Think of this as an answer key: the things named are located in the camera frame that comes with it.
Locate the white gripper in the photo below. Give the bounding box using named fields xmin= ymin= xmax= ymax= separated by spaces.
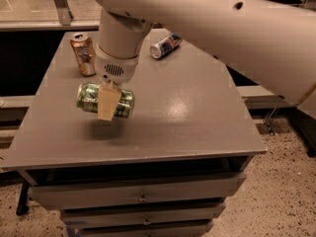
xmin=95 ymin=45 xmax=138 ymax=121

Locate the green soda can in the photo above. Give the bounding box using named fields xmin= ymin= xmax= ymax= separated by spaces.
xmin=76 ymin=83 xmax=135 ymax=119

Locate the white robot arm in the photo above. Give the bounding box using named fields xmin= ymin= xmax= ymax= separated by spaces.
xmin=95 ymin=0 xmax=316 ymax=118

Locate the gold orange soda can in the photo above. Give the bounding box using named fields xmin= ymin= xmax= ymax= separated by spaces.
xmin=70 ymin=33 xmax=96 ymax=76

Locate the blue silver energy drink can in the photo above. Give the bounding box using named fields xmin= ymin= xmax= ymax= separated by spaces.
xmin=149 ymin=33 xmax=183 ymax=59

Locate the grey drawer cabinet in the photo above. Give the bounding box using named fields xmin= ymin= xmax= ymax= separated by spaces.
xmin=0 ymin=27 xmax=268 ymax=237

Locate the middle grey drawer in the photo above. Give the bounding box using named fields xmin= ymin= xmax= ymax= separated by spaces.
xmin=61 ymin=200 xmax=225 ymax=229

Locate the grey drawer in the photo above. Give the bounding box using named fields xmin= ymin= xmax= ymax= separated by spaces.
xmin=61 ymin=200 xmax=225 ymax=229
xmin=70 ymin=220 xmax=213 ymax=237
xmin=30 ymin=172 xmax=246 ymax=210

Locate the top grey drawer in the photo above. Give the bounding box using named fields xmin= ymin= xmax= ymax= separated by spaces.
xmin=30 ymin=172 xmax=246 ymax=210

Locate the bottom grey drawer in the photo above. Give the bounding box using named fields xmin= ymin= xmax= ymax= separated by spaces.
xmin=70 ymin=220 xmax=213 ymax=237

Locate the grey metal rail frame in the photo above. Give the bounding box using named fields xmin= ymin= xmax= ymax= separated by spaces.
xmin=0 ymin=0 xmax=316 ymax=130

